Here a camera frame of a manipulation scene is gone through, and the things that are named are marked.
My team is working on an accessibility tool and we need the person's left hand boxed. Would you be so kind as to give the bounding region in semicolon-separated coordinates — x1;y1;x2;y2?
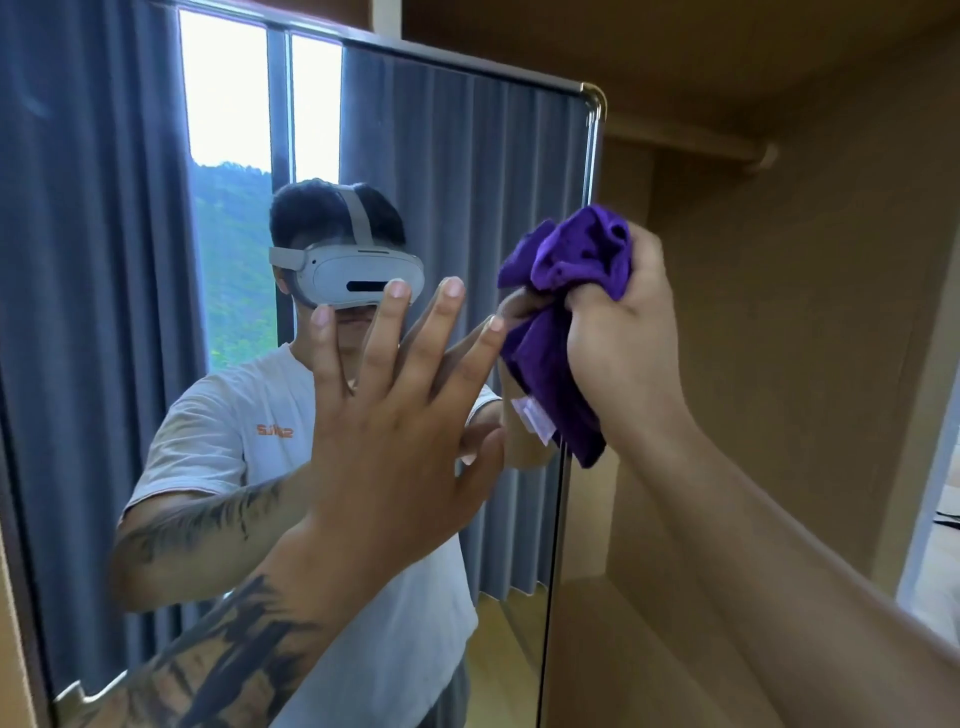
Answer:
307;277;508;594

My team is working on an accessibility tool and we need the person's right hand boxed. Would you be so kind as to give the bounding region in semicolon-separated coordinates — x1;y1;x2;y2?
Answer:
563;222;695;459

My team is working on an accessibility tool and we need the purple cleaning cloth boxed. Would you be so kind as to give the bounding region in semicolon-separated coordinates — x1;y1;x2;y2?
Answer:
497;204;634;470

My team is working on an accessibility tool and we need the pull-out wardrobe mirror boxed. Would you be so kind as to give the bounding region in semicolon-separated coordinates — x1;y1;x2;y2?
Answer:
0;0;607;728

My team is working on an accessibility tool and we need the person's left forearm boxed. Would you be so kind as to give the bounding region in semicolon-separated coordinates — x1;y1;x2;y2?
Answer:
67;517;391;728

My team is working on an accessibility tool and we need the person's right forearm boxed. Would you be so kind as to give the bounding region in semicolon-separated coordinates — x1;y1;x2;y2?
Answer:
622;427;960;728

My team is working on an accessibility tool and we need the light wooden wardrobe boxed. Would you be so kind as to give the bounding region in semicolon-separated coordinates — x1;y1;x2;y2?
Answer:
0;0;960;728

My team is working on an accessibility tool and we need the wooden hanging rod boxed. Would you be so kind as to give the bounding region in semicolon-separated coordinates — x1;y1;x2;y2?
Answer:
603;112;781;174

